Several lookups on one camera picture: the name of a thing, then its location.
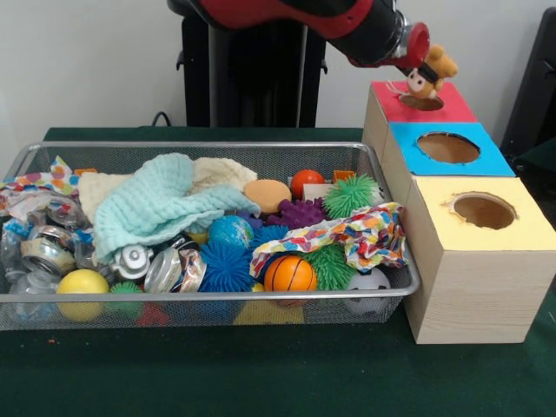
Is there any brown animal plush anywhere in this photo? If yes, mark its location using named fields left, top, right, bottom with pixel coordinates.
left=406, top=43, right=460, bottom=99

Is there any purple spiky ball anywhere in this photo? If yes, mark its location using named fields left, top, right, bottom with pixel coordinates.
left=267, top=197, right=328, bottom=229

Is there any dark green tablecloth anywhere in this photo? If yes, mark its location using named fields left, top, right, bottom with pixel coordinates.
left=512, top=138, right=556, bottom=209
left=0, top=126, right=556, bottom=417

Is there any mint green waffle cloth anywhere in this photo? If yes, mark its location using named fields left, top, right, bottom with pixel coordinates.
left=93, top=152, right=261, bottom=264

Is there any blue globe ball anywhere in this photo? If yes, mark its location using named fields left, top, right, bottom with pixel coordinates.
left=208, top=215, right=255, bottom=248

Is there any orange toy basketball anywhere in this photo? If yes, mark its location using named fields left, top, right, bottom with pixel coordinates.
left=263, top=255, right=318, bottom=293

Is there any blue spiky ball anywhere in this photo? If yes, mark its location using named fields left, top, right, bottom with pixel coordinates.
left=199, top=241, right=255, bottom=293

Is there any cream waffle cloth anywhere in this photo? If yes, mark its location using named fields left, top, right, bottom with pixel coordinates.
left=77, top=156, right=258, bottom=222

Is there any yellow ball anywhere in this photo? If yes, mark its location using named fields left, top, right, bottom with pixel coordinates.
left=56, top=268, right=110, bottom=322

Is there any wooden three-hole box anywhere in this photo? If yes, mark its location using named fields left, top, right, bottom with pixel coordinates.
left=362, top=80, right=545, bottom=345

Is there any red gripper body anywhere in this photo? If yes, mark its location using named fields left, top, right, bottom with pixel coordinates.
left=400, top=21, right=432, bottom=78

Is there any black stand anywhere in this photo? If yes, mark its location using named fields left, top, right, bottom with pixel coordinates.
left=499, top=6, right=556, bottom=151

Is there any colourful patterned cloth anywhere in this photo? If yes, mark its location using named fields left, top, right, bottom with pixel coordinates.
left=0, top=156, right=82, bottom=218
left=249, top=202, right=409, bottom=279

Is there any clear mesh bin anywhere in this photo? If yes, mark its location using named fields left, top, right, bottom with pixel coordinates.
left=0, top=141, right=421, bottom=331

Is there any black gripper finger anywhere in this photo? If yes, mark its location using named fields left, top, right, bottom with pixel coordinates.
left=417, top=63, right=443, bottom=83

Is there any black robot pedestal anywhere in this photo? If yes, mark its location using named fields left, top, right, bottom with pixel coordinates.
left=167, top=0, right=329, bottom=129

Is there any green koosh ball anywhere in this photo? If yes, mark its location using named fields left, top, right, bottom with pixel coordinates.
left=323, top=173, right=380, bottom=221

